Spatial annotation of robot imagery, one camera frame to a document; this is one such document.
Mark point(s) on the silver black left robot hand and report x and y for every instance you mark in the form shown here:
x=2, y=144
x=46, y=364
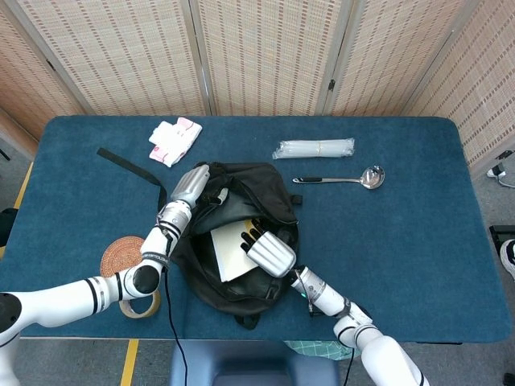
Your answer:
x=191, y=185

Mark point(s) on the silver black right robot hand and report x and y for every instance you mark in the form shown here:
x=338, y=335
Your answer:
x=271, y=253

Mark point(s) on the white and yellow book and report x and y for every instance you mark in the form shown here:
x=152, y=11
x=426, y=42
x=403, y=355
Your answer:
x=229, y=249

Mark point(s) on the black fabric backpack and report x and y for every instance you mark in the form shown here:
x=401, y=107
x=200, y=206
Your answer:
x=241, y=289

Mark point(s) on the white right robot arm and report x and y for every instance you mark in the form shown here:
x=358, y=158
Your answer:
x=330, y=297

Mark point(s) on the blue padded robot base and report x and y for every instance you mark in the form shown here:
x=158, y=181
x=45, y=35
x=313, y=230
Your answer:
x=249, y=362

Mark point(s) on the white plastic pack red print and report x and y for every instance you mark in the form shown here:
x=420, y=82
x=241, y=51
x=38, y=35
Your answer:
x=173, y=140

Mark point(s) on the round woven rattan coaster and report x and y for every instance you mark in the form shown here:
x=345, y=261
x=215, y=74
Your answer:
x=116, y=257

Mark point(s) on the green checked cloth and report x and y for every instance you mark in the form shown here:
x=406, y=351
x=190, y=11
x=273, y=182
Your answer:
x=322, y=349

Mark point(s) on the bundle of clear wrapped straws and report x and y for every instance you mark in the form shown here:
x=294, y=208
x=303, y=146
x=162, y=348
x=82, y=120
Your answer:
x=314, y=148

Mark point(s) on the yellowish packing tape roll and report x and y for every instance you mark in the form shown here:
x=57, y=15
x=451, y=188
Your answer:
x=141, y=314

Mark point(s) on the woven folding screen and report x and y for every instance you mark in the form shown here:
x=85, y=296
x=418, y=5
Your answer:
x=120, y=60

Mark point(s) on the blue felt table cover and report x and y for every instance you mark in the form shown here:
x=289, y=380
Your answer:
x=422, y=249

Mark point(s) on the black object on floor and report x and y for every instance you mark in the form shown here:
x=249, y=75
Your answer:
x=6, y=225

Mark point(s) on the black equipment base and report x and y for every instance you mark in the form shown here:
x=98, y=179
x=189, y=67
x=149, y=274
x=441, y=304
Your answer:
x=503, y=233

